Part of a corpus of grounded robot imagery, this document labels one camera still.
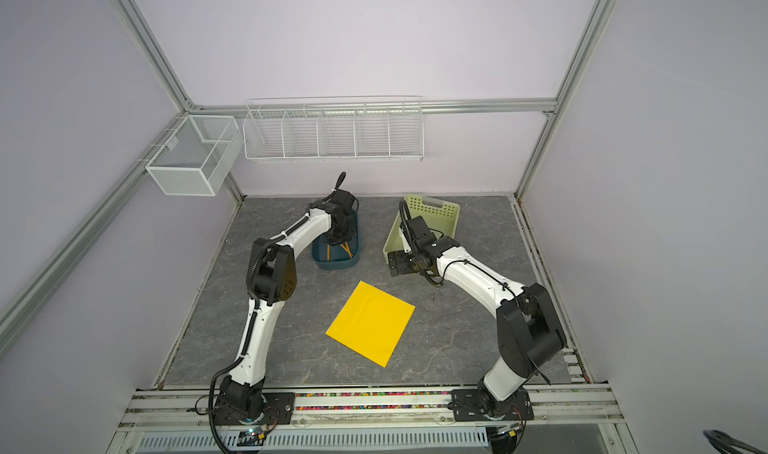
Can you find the white wire shelf rack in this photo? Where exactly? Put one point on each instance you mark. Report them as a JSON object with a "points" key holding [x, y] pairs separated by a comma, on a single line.
{"points": [[334, 128]]}

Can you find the yellow paper napkin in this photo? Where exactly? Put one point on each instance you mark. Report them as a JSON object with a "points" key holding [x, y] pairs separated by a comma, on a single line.
{"points": [[371, 323]]}

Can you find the white vent grille strip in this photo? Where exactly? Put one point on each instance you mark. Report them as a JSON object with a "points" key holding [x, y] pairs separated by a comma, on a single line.
{"points": [[323, 440]]}

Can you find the orange plastic knife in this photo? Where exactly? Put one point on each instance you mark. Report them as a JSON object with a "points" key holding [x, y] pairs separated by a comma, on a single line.
{"points": [[346, 248]]}

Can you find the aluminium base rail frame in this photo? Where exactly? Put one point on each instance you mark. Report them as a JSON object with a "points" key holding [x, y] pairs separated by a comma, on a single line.
{"points": [[376, 408]]}

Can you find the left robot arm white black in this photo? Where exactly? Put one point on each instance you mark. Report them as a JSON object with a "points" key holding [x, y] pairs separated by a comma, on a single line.
{"points": [[271, 280]]}

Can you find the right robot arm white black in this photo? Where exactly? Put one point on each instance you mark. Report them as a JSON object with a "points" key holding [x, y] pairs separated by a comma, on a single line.
{"points": [[528, 329]]}

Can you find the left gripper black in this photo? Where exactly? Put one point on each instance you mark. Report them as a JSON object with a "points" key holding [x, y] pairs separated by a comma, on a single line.
{"points": [[334, 240]]}

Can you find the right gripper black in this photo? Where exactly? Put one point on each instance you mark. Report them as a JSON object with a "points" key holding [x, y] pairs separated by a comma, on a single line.
{"points": [[399, 260]]}

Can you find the light green perforated basket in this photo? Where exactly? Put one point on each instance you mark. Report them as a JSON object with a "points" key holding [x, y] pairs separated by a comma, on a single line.
{"points": [[441, 216]]}

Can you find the dark teal plastic tub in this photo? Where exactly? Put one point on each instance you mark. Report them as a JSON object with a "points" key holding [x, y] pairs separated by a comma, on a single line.
{"points": [[339, 258]]}

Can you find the white mesh box basket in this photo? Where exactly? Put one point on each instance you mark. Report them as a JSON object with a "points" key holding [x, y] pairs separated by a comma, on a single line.
{"points": [[197, 156]]}

